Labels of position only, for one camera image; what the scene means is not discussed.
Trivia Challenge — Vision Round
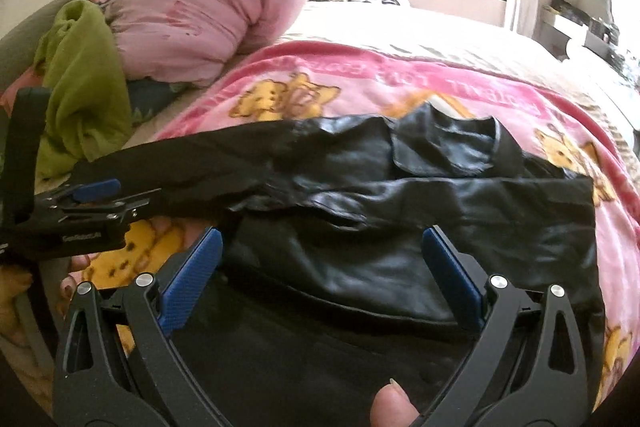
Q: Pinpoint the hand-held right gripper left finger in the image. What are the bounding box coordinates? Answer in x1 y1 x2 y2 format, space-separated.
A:
52 227 236 427

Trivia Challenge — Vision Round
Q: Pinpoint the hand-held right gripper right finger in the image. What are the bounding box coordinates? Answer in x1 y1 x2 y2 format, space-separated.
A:
415 226 592 427

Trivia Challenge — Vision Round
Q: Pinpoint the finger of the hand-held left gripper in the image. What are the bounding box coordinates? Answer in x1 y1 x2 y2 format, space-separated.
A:
59 188 164 224
37 178 122 208

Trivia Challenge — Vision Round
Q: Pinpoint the black leather jacket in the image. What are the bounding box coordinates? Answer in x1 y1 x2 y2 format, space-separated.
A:
75 103 608 427

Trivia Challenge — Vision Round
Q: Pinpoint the person's left hand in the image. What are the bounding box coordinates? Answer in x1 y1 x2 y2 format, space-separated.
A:
59 254 97 308

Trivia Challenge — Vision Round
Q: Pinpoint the person's right hand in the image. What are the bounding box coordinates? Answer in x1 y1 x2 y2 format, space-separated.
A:
370 381 422 427

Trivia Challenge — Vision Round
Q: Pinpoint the green cloth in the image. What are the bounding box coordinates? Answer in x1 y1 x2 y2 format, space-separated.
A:
32 0 134 180

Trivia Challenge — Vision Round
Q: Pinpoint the pink quilt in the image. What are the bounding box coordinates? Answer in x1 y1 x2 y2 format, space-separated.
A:
107 0 314 86

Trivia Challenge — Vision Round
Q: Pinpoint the pink printed blanket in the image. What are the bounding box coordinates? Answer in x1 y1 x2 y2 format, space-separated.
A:
0 41 640 427

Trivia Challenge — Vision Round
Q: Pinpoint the beige bed sheet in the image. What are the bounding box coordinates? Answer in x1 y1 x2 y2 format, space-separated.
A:
277 1 640 188

